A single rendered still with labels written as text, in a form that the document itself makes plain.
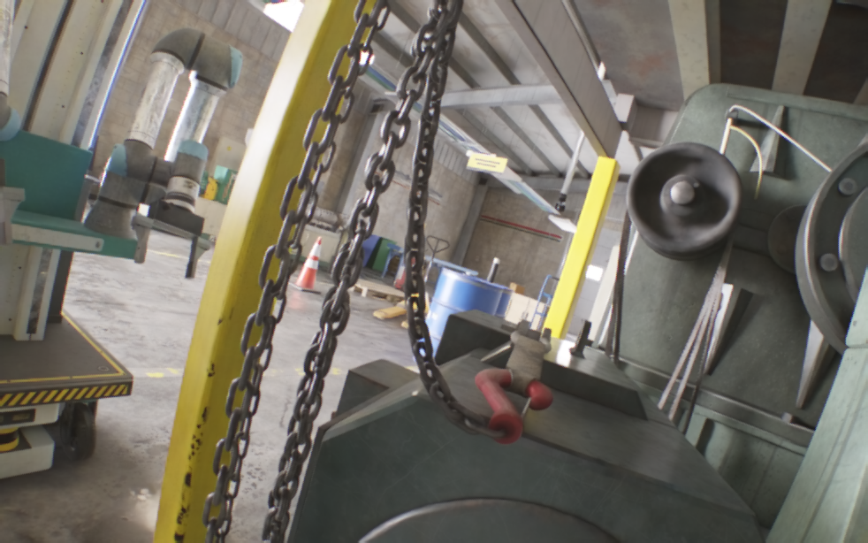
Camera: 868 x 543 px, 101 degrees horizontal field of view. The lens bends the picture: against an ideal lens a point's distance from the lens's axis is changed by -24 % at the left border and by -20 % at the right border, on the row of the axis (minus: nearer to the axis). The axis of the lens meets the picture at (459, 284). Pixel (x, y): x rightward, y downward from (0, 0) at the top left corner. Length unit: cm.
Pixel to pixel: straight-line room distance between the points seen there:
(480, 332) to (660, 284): 68
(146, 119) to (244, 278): 68
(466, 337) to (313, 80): 49
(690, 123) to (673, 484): 115
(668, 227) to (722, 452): 58
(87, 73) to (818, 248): 190
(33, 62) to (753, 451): 214
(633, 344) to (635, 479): 90
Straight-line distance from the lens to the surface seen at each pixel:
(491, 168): 782
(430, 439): 39
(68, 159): 156
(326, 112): 30
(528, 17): 144
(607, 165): 230
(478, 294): 383
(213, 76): 146
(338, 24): 83
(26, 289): 166
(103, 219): 150
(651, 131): 244
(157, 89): 138
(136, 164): 129
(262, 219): 76
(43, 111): 162
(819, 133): 142
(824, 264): 105
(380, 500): 43
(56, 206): 157
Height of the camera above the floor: 95
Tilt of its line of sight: 2 degrees down
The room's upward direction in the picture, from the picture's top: 19 degrees clockwise
